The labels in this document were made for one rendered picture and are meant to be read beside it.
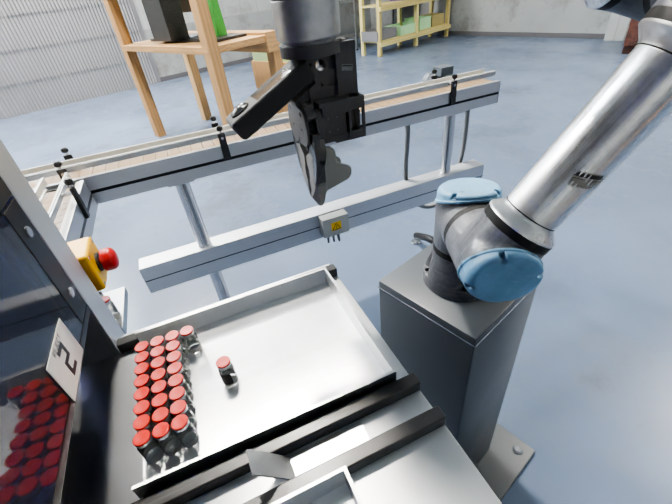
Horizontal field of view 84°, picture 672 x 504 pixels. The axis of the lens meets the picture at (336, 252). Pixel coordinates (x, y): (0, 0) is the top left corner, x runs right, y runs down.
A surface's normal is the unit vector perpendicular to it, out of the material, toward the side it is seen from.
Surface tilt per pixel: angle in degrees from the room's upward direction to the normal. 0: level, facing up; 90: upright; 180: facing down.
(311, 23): 90
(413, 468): 0
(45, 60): 90
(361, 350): 0
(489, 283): 96
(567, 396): 0
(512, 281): 96
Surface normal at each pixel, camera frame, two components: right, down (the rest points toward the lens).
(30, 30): 0.66, 0.40
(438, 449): -0.10, -0.80
